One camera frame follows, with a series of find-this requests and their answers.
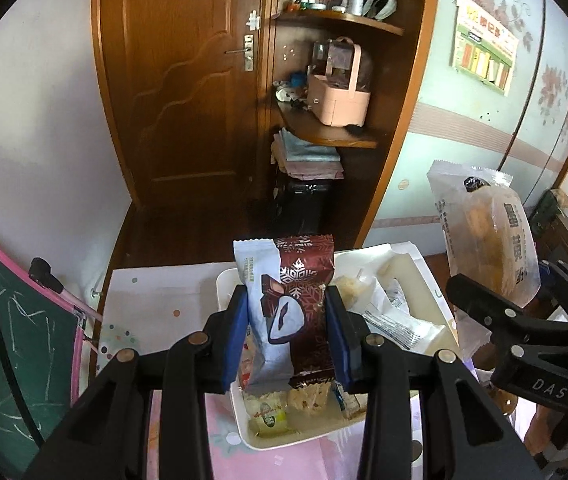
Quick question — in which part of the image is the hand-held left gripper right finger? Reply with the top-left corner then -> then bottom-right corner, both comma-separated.
325,285 -> 547,480

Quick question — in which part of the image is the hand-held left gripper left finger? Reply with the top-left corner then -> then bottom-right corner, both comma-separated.
24,285 -> 250,480

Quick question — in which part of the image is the brown and blue snack packet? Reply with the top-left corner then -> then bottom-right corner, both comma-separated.
233,233 -> 336,395

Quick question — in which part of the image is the clear yellow pastry packet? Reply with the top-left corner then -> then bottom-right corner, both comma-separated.
425,159 -> 541,307

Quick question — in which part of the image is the white plastic bin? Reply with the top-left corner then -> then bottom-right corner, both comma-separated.
215,243 -> 461,452

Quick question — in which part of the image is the dark wooden furniture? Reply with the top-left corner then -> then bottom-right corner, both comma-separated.
528,189 -> 568,272

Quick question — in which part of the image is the clear rice cracker packet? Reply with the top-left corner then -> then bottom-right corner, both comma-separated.
335,271 -> 381,312

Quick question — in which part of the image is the small blue yellow packet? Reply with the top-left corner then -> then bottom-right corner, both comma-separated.
331,380 -> 368,422

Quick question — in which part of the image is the clear packet with black print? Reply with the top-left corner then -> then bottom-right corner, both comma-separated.
363,279 -> 446,352

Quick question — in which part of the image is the pale rice cracker packet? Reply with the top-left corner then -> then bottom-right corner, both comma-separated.
285,381 -> 333,417

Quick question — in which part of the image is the pastel printed tablecloth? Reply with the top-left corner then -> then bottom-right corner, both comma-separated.
91,265 -> 470,480

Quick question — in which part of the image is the yellow green candy packet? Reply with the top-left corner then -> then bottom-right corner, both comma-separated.
245,395 -> 293,437

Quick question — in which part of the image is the black bag under shelf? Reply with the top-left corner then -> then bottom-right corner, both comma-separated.
273,176 -> 338,237

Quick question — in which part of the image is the stack of folded towels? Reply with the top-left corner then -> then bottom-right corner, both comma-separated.
269,127 -> 346,182

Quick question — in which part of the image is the black chalkboard clip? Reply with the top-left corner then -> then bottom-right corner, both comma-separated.
28,256 -> 66,293

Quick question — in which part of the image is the wooden shelf unit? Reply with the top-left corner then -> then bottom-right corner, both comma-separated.
263,0 -> 442,261

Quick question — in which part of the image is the pink storage basket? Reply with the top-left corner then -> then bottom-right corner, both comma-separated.
305,36 -> 371,129

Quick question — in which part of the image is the brown wooden door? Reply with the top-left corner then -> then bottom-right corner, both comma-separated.
90,0 -> 276,212

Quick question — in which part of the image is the green chalkboard with pink frame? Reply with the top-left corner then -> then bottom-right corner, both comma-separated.
0,210 -> 101,463

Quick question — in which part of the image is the wall poster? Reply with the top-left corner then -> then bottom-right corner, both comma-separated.
450,0 -> 521,99

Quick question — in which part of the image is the metal door handle plate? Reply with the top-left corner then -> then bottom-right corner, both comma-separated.
225,34 -> 256,73

